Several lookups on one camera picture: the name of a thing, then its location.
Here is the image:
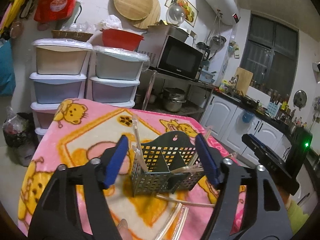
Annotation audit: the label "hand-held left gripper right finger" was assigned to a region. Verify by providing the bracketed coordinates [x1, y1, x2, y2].
[195, 134, 293, 240]

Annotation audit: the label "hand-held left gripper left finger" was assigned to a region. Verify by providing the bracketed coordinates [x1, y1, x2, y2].
[27, 134, 129, 240]

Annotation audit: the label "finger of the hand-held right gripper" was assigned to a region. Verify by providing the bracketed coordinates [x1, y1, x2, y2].
[241, 134, 269, 160]
[250, 135, 284, 160]

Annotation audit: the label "bunch of wooden chopsticks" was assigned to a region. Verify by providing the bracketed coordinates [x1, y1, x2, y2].
[131, 114, 238, 240]

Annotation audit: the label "green perforated utensil holder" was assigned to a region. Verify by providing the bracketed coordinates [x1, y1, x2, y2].
[131, 131, 204, 197]

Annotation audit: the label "person's right forearm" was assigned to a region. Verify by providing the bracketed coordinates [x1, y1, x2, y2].
[276, 182, 318, 240]

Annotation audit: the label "person's left hand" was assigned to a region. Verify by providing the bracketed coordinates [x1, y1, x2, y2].
[117, 219, 132, 240]

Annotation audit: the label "black kitchen counter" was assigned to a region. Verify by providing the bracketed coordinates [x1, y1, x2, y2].
[212, 90, 320, 160]

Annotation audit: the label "blue hanging scoop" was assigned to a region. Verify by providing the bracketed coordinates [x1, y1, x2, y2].
[242, 111, 254, 124]

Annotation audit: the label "blue knife block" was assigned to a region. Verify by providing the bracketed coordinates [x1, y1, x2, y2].
[267, 102, 282, 115]

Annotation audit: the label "white kitchen cabinets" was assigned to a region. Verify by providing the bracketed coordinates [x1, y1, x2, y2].
[200, 94, 318, 210]

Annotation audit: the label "pink cartoon printed blanket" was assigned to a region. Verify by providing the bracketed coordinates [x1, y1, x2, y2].
[19, 97, 247, 240]

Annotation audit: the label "wooden cutting board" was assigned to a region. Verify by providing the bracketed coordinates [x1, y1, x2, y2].
[234, 67, 253, 94]

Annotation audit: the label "steel cooking pot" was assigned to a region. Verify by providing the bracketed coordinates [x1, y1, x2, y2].
[162, 87, 187, 112]

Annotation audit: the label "lilac plastic storage drawer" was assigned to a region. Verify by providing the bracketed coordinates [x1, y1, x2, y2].
[89, 76, 140, 103]

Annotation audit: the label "pale blue plastic basket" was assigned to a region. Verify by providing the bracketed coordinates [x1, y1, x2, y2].
[201, 69, 216, 83]

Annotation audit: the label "pink plastic storage drawer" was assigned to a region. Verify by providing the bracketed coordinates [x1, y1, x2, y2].
[31, 102, 65, 128]

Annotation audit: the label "dark framed window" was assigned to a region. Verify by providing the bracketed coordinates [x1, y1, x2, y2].
[240, 14, 299, 95]

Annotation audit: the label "steel kitchen rack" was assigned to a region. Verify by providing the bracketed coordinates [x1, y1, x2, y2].
[141, 67, 213, 120]

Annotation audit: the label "blue plastic storage drawer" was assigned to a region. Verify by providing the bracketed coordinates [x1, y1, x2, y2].
[30, 72, 88, 104]

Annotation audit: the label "pale green plastic storage drawer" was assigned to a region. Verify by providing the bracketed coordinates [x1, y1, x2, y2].
[93, 45, 149, 80]

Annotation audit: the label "black bin with plastic bag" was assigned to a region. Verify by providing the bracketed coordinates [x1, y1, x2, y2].
[2, 107, 35, 167]

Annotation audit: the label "black electric kettle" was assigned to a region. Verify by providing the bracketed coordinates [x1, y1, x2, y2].
[196, 42, 210, 60]

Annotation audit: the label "black microwave oven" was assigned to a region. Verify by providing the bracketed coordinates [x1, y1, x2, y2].
[137, 35, 204, 80]

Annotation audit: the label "hanging steel pot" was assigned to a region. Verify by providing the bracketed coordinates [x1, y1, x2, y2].
[212, 35, 227, 50]

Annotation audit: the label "cream plastic storage drawer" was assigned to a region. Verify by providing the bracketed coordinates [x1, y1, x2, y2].
[32, 39, 93, 75]

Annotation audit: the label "red plastic basin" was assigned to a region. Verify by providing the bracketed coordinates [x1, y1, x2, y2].
[100, 29, 145, 52]

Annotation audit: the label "steel tray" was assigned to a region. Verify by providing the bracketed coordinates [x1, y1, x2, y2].
[147, 24, 190, 43]

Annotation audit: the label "brown wicker basket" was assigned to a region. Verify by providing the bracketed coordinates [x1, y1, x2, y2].
[51, 30, 93, 42]

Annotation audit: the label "white plastic bag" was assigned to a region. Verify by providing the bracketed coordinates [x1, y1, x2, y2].
[96, 15, 123, 30]

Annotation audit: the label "blue hanging tote bag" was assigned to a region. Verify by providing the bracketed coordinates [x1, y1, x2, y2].
[0, 40, 15, 97]

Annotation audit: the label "white cylindrical water heater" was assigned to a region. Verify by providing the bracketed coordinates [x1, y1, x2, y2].
[197, 0, 241, 25]

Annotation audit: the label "clear glass pot lid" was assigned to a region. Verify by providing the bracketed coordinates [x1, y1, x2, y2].
[166, 2, 186, 27]

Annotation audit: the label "round bamboo tray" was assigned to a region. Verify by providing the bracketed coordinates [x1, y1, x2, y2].
[132, 0, 161, 29]
[114, 0, 153, 20]

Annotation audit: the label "red printed plastic bag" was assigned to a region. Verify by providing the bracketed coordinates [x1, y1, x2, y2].
[34, 0, 78, 23]

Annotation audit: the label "yellow hanging bags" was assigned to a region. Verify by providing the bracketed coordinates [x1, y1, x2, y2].
[0, 0, 33, 35]

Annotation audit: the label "steel wall lid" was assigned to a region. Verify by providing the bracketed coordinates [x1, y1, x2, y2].
[294, 90, 307, 109]

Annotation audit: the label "food wall poster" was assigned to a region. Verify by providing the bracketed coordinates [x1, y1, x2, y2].
[165, 0, 199, 28]

